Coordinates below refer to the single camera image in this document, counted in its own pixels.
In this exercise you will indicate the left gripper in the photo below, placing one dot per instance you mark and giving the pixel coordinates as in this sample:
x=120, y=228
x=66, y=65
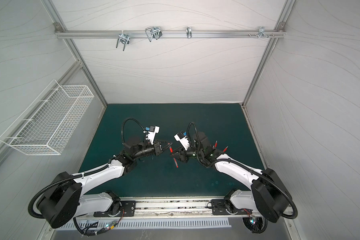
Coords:
x=157, y=148

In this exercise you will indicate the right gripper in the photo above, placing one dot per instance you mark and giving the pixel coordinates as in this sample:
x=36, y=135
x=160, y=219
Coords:
x=183, y=153

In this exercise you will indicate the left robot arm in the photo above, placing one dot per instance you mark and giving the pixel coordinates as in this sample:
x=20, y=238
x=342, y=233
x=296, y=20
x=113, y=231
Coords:
x=67, y=197

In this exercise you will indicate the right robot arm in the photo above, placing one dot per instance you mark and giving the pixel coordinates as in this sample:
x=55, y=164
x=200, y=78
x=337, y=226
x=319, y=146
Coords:
x=268, y=196

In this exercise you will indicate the green table mat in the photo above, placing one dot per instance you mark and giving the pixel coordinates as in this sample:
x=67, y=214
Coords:
x=158, y=176

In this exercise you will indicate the metal u-bolt clamp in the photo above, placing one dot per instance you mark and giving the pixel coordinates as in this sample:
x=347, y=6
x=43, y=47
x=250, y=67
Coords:
x=153, y=33
x=123, y=40

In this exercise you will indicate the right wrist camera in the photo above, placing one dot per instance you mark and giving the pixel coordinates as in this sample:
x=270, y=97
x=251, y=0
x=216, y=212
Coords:
x=182, y=138

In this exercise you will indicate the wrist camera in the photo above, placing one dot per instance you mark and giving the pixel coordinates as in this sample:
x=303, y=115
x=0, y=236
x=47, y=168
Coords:
x=150, y=133
x=182, y=138

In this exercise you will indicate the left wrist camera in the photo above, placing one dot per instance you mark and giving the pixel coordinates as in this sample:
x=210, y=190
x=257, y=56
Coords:
x=150, y=133

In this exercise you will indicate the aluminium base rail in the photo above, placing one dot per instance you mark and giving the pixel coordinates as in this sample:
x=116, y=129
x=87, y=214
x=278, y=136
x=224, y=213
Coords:
x=171, y=207

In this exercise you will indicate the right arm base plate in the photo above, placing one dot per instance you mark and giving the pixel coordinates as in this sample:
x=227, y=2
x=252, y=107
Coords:
x=220, y=207

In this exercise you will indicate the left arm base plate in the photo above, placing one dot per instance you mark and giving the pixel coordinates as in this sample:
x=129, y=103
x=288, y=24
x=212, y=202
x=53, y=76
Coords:
x=122, y=208

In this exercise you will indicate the white slotted cable duct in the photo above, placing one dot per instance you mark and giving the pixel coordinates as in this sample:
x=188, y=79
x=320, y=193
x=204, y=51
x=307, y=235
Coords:
x=140, y=224

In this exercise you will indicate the white wire basket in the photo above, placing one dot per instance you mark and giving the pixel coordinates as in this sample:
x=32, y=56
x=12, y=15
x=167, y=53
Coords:
x=47, y=124

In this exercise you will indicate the metal bracket clamp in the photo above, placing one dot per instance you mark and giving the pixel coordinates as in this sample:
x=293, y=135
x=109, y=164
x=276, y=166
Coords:
x=189, y=32

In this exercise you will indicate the aluminium cross rail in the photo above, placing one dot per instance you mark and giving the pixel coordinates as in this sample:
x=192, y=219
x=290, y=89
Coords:
x=167, y=34

